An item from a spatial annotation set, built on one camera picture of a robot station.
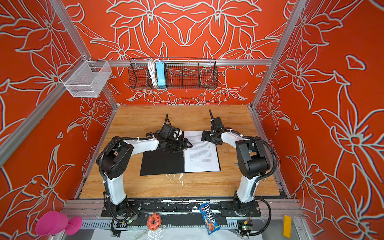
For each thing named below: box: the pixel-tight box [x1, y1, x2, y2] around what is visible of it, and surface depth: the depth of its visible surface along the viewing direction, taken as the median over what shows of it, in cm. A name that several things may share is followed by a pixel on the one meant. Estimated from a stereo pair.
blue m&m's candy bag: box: [199, 202, 221, 235], surface depth 71 cm
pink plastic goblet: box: [35, 211, 83, 236], surface depth 60 cm
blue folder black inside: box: [140, 147, 221, 176], surface depth 89 cm
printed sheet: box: [184, 130, 221, 173], surface depth 92 cm
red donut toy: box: [147, 212, 162, 231], surface depth 70 cm
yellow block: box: [283, 214, 292, 239], surface depth 70 cm
